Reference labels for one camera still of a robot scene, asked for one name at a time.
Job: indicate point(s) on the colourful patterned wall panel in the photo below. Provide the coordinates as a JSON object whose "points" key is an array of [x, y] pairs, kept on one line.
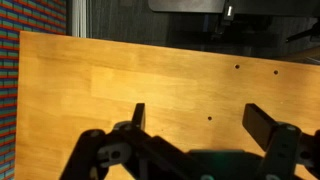
{"points": [[48, 16]]}

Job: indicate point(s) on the aluminium extrusion bar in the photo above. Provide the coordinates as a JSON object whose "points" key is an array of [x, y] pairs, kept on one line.
{"points": [[79, 18]]}

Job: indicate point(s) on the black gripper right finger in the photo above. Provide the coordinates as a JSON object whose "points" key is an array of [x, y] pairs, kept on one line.
{"points": [[285, 145]]}

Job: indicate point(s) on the black equipment with white connector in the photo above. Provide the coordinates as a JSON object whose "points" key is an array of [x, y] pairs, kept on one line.
{"points": [[229, 8]]}

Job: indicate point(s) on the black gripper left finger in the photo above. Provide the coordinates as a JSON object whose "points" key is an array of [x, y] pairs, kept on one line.
{"points": [[142, 156]]}

